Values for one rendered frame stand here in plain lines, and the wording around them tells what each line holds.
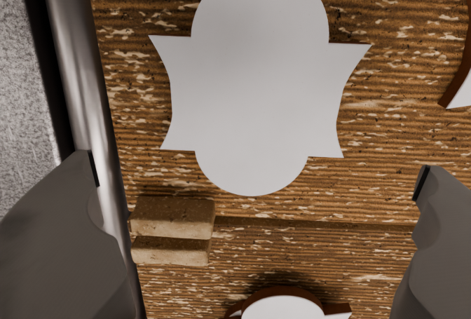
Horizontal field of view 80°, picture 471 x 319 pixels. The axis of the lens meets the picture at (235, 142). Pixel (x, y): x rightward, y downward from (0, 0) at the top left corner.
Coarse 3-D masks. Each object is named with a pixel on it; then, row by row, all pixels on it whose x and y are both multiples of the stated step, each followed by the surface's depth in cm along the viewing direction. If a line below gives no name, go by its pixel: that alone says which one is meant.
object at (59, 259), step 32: (64, 160) 10; (32, 192) 8; (64, 192) 8; (96, 192) 9; (0, 224) 7; (32, 224) 7; (64, 224) 7; (96, 224) 9; (0, 256) 6; (32, 256) 6; (64, 256) 6; (96, 256) 6; (0, 288) 6; (32, 288) 6; (64, 288) 6; (96, 288) 6; (128, 288) 6
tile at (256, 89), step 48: (240, 0) 14; (288, 0) 14; (192, 48) 16; (240, 48) 16; (288, 48) 16; (336, 48) 15; (192, 96) 17; (240, 96) 17; (288, 96) 17; (336, 96) 17; (192, 144) 18; (240, 144) 18; (288, 144) 18; (336, 144) 18; (240, 192) 20
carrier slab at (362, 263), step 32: (128, 224) 23; (224, 224) 23; (256, 224) 23; (288, 224) 23; (320, 224) 23; (352, 224) 23; (384, 224) 23; (224, 256) 25; (256, 256) 25; (288, 256) 24; (320, 256) 24; (352, 256) 24; (384, 256) 24; (160, 288) 27; (192, 288) 27; (224, 288) 27; (256, 288) 26; (320, 288) 26; (352, 288) 26; (384, 288) 26
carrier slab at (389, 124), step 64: (128, 0) 16; (192, 0) 15; (384, 0) 15; (448, 0) 15; (128, 64) 17; (384, 64) 17; (448, 64) 17; (128, 128) 19; (384, 128) 19; (448, 128) 18; (128, 192) 22; (192, 192) 22; (320, 192) 21; (384, 192) 21
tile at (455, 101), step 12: (468, 0) 15; (468, 36) 16; (468, 48) 16; (468, 60) 16; (468, 72) 16; (456, 84) 17; (468, 84) 16; (444, 96) 17; (456, 96) 16; (468, 96) 16
